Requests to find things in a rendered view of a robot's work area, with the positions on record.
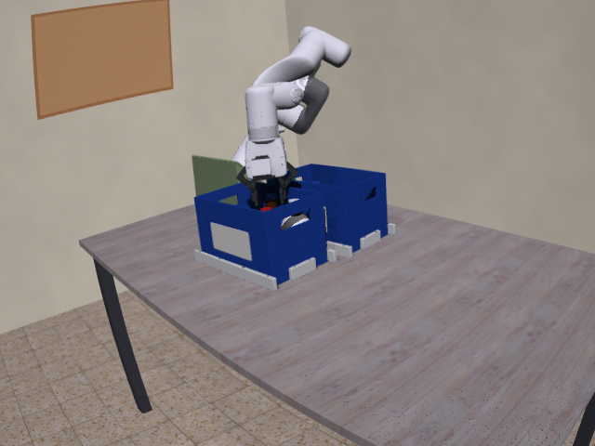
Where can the blue plastic crate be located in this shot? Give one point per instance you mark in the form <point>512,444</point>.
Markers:
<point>254,239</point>
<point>346,218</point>

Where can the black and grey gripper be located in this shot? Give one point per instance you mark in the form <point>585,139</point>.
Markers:
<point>274,147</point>

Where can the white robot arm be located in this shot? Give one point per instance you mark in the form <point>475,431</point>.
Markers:
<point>280,98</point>

